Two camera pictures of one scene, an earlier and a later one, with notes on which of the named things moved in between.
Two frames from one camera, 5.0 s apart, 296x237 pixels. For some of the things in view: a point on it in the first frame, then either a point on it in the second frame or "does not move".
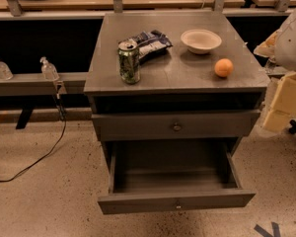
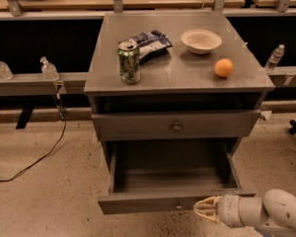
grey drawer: [172, 176] does not move
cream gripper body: [292, 46] to [229, 208]
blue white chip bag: [151, 41] does not move
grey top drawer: [175, 124] does not move
